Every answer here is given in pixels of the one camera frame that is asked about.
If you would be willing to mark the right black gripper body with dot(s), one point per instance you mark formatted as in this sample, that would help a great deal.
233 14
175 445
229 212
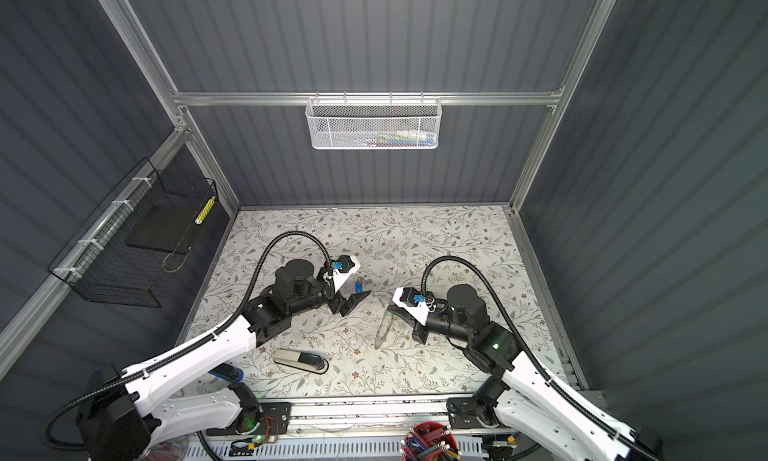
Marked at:
420 330

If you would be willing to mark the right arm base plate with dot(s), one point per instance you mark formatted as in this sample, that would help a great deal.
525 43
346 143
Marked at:
462 415

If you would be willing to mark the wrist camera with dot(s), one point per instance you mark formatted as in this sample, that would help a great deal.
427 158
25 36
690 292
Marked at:
345 267
415 304

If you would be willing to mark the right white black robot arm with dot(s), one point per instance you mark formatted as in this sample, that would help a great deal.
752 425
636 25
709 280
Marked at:
520 393

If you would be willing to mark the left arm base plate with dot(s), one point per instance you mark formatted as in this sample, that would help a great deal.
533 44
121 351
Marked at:
270 419

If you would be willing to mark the yellow marker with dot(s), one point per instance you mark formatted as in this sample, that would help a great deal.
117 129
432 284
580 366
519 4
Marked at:
205 210

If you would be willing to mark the white wire mesh basket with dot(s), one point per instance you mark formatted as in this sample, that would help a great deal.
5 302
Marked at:
344 126

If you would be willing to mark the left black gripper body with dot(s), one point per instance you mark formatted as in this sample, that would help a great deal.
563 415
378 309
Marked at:
339 303

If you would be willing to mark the red pencil cup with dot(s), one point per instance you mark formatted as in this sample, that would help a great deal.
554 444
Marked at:
430 441

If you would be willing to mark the black foam pad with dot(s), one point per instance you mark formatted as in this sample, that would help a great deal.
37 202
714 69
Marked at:
166 229

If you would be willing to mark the black wire basket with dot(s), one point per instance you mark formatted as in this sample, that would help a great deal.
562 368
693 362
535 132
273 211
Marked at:
134 252

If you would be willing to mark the grey black stapler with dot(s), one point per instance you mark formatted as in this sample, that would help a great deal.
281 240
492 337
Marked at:
301 360

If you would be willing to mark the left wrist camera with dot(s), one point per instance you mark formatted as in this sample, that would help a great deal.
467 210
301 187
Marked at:
345 267

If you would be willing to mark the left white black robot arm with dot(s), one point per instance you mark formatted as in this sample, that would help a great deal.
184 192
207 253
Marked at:
133 409

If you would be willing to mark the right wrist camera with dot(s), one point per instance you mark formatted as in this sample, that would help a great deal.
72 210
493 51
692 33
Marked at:
415 304

